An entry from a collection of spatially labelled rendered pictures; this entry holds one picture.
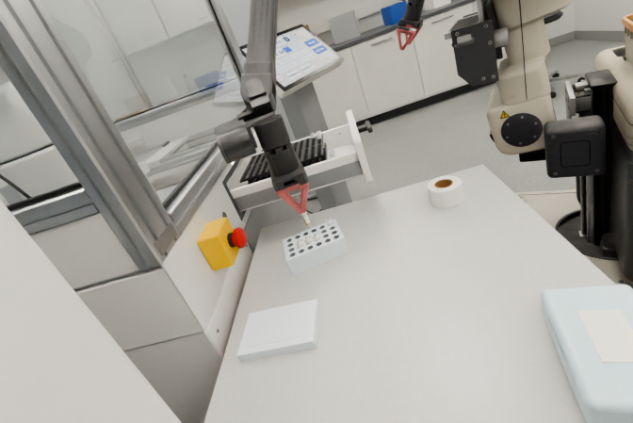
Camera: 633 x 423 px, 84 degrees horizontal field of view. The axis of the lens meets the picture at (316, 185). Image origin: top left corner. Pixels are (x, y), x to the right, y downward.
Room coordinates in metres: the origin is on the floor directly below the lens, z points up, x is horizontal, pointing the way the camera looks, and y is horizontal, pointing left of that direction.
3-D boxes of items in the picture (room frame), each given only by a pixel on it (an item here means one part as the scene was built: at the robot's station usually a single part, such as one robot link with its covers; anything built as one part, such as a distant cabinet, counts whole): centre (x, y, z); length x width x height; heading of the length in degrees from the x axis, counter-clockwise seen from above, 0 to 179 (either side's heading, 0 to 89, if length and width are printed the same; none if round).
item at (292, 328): (0.45, 0.14, 0.77); 0.13 x 0.09 x 0.02; 78
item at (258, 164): (0.91, 0.05, 0.87); 0.22 x 0.18 x 0.06; 80
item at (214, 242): (0.60, 0.21, 0.88); 0.07 x 0.05 x 0.07; 170
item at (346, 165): (0.91, 0.06, 0.86); 0.40 x 0.26 x 0.06; 80
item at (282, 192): (0.66, 0.05, 0.90); 0.07 x 0.07 x 0.09; 2
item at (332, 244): (0.63, 0.05, 0.78); 0.12 x 0.08 x 0.04; 93
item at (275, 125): (0.65, 0.05, 1.03); 0.07 x 0.06 x 0.07; 93
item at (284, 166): (0.65, 0.04, 0.97); 0.10 x 0.07 x 0.07; 2
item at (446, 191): (0.65, -0.25, 0.78); 0.07 x 0.07 x 0.04
